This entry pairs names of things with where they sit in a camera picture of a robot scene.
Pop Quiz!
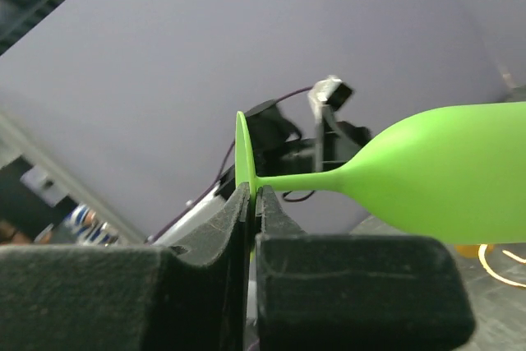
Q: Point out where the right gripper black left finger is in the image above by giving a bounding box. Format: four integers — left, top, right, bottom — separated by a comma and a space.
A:
1, 183, 251, 350

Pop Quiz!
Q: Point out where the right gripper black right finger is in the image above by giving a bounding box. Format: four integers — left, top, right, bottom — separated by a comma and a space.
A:
255, 186, 476, 350

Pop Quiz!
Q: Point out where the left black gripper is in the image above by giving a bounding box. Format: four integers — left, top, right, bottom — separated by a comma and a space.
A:
287, 121, 372, 173

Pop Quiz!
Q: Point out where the green wine glass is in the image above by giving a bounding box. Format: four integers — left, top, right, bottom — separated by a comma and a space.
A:
234, 102, 525, 244

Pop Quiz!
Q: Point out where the orange wine glass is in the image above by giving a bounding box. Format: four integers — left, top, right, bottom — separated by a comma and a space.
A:
454, 244, 480, 259

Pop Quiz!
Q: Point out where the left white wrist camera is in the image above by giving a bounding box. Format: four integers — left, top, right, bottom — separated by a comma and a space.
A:
307, 75, 353, 173

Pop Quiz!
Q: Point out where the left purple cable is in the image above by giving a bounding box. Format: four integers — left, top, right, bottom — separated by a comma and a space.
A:
145, 85, 316, 243

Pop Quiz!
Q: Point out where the gold wire glass rack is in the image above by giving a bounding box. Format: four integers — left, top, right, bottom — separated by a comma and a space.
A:
478, 243, 525, 289

